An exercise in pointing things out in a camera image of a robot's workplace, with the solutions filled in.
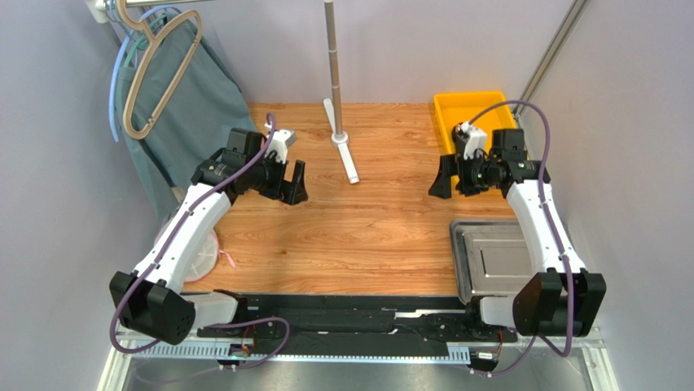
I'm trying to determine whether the aluminium frame rail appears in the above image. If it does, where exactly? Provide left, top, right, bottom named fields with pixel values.
left=98, top=295, right=618, bottom=390

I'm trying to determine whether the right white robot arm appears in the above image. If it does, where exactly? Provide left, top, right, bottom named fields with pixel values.
left=428, top=122, right=607, bottom=338

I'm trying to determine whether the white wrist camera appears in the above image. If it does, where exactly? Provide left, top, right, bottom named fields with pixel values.
left=265, top=129, right=296, bottom=165
left=451, top=121, right=487, bottom=160

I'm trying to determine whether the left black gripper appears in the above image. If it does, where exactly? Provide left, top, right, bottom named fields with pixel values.
left=245, top=150, right=308, bottom=205

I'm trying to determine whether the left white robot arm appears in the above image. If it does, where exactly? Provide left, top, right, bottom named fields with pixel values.
left=109, top=128, right=308, bottom=345

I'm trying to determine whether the pink rimmed white mesh basket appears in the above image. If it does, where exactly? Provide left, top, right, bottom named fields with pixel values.
left=184, top=230, right=237, bottom=283

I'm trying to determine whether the metal stand pole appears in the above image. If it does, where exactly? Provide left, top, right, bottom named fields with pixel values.
left=323, top=0, right=348, bottom=145

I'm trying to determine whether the white stand base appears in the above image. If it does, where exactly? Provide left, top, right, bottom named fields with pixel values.
left=323, top=98, right=359, bottom=184

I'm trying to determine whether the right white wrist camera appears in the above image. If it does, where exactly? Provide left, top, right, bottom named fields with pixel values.
left=451, top=121, right=487, bottom=160

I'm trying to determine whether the beige clothes hanger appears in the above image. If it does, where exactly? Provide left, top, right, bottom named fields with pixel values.
left=116, top=0, right=204, bottom=141

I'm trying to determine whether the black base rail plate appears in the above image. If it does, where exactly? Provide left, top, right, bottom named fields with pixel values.
left=192, top=293, right=518, bottom=358

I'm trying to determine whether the teal hanging cloth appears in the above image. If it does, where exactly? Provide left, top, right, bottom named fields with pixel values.
left=124, top=21, right=256, bottom=222

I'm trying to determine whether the yellow plastic bin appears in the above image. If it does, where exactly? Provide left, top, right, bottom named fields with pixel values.
left=433, top=90, right=520, bottom=155

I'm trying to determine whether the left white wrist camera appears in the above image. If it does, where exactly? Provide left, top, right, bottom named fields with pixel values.
left=265, top=129, right=296, bottom=165

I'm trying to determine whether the metal tray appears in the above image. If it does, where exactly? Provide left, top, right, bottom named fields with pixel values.
left=448, top=217, right=590, bottom=310

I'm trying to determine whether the green clothes hanger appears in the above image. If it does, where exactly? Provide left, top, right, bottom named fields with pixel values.
left=125, top=12, right=169, bottom=66

